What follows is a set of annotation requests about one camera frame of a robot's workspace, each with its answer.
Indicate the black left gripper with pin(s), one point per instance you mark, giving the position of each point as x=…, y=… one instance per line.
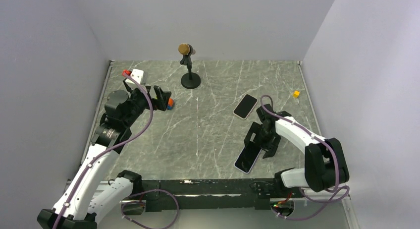
x=161, y=102

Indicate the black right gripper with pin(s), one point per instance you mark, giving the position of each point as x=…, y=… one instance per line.
x=270, y=147

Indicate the phone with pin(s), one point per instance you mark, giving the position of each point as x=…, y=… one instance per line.
x=245, y=107
x=247, y=158

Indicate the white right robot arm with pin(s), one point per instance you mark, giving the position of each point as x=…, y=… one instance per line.
x=324, y=167

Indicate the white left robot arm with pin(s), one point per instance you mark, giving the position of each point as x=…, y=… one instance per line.
x=79, y=207

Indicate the colourful toy car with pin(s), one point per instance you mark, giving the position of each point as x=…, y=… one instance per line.
x=170, y=104

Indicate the black microphone stand with cork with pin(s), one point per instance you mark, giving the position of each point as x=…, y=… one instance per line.
x=189, y=80

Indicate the small yellow cube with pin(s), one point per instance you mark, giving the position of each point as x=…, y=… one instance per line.
x=296, y=94

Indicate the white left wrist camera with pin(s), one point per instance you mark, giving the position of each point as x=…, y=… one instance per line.
x=138, y=75

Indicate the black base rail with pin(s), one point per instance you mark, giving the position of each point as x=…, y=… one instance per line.
x=256, y=193

